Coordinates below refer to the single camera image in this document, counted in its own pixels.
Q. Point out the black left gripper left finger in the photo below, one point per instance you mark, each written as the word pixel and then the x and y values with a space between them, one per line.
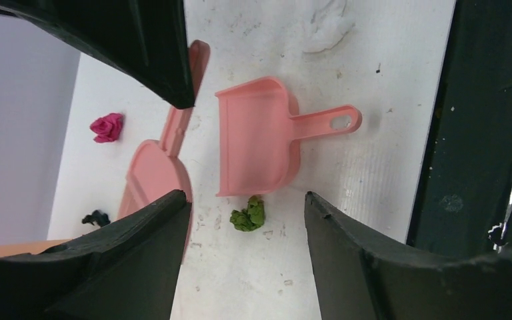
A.
pixel 127 269

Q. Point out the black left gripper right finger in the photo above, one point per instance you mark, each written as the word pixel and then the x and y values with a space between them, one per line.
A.
pixel 361 273

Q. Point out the pink hand brush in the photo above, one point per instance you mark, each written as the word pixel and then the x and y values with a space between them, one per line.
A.
pixel 155 168

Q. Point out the pink plastic dustpan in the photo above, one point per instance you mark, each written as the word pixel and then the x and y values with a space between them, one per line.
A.
pixel 260 130

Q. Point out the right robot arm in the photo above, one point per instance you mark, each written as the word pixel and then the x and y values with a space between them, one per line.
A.
pixel 145 39

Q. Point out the black paper scrap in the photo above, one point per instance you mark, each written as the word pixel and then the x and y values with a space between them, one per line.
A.
pixel 96 218

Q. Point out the orange plastic bucket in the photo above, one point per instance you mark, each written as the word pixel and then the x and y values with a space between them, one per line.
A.
pixel 31 248

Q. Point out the green paper scrap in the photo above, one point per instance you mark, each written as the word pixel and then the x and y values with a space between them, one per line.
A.
pixel 250 218

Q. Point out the crumpled magenta paper ball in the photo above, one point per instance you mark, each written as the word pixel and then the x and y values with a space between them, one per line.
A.
pixel 107 129

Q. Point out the white paper scrap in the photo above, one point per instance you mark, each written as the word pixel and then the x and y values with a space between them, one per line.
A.
pixel 325 24

